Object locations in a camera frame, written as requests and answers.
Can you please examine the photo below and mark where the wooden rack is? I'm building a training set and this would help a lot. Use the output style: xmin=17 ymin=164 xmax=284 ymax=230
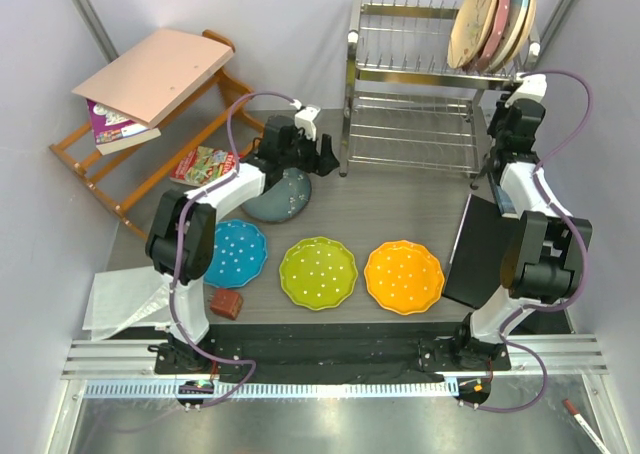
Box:
xmin=50 ymin=30 xmax=253 ymax=239

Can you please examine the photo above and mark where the pink dotted plate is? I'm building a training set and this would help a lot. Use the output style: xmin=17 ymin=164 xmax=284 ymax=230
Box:
xmin=474 ymin=0 xmax=510 ymax=73

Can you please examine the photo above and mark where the purple white book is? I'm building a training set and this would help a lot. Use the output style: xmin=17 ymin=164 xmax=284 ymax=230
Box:
xmin=86 ymin=99 xmax=161 ymax=155

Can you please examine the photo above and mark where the white cloth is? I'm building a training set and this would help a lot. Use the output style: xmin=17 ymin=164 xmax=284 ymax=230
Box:
xmin=82 ymin=266 xmax=171 ymax=341

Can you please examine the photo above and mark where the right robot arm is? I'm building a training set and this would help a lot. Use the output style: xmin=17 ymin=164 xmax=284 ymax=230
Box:
xmin=445 ymin=98 xmax=592 ymax=370

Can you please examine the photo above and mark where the dark blue paperback book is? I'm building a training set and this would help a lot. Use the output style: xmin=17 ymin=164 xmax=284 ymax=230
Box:
xmin=489 ymin=175 xmax=520 ymax=219

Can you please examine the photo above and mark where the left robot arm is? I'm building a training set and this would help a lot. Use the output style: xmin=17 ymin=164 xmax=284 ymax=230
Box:
xmin=145 ymin=106 xmax=339 ymax=373

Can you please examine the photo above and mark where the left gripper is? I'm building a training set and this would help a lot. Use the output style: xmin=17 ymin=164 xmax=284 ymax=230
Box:
xmin=280 ymin=125 xmax=339 ymax=178

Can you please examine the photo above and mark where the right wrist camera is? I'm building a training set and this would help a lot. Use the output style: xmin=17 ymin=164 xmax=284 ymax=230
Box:
xmin=505 ymin=74 xmax=547 ymax=108

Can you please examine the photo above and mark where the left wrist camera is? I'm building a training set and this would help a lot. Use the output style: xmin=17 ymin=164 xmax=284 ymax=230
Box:
xmin=291 ymin=99 xmax=321 ymax=141

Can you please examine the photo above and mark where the blue dotted plate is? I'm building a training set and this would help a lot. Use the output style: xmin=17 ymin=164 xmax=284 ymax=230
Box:
xmin=203 ymin=219 xmax=268 ymax=289

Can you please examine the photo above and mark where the cream floral plate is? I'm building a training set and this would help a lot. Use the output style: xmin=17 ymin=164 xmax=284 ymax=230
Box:
xmin=447 ymin=0 xmax=498 ymax=69

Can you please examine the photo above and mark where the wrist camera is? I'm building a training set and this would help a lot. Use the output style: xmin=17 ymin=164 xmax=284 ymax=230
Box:
xmin=291 ymin=99 xmax=321 ymax=141
xmin=505 ymin=74 xmax=547 ymax=108

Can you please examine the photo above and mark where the black box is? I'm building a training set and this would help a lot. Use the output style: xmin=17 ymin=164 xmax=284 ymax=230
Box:
xmin=443 ymin=194 xmax=518 ymax=309

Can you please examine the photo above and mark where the brown square block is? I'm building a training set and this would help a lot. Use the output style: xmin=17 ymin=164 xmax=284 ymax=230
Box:
xmin=209 ymin=288 xmax=244 ymax=320

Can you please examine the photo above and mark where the dark blue-grey plate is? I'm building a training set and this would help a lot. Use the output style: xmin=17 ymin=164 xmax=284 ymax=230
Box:
xmin=241 ymin=168 xmax=312 ymax=223

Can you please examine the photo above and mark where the red white marker pen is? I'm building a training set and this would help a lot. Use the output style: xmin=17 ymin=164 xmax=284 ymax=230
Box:
xmin=562 ymin=399 xmax=611 ymax=454

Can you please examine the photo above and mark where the orange dotted plate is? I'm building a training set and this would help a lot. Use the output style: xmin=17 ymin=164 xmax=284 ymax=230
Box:
xmin=364 ymin=240 xmax=445 ymax=316

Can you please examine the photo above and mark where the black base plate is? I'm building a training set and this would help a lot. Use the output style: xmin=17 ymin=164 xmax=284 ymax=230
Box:
xmin=148 ymin=322 xmax=511 ymax=385

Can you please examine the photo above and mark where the metal dish rack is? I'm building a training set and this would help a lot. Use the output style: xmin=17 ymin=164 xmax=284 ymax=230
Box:
xmin=339 ymin=0 xmax=540 ymax=176

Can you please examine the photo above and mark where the red comic book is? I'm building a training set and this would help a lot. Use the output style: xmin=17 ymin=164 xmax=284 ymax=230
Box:
xmin=169 ymin=146 xmax=236 ymax=187

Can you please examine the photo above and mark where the cream blue rimmed plate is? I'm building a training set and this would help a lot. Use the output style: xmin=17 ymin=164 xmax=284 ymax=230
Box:
xmin=488 ymin=0 xmax=531 ymax=72

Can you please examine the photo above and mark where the pink folder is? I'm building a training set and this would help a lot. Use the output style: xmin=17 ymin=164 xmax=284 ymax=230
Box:
xmin=73 ymin=28 xmax=234 ymax=127

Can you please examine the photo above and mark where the green dotted plate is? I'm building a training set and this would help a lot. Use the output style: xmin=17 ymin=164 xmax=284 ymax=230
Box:
xmin=279 ymin=236 xmax=358 ymax=311

